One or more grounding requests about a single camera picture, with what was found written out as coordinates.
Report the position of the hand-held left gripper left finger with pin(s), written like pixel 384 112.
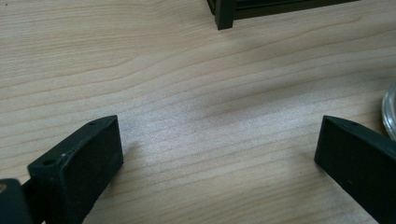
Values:
pixel 84 168

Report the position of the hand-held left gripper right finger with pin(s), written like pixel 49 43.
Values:
pixel 361 165

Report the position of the black metal shelf rack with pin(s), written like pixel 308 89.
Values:
pixel 224 15

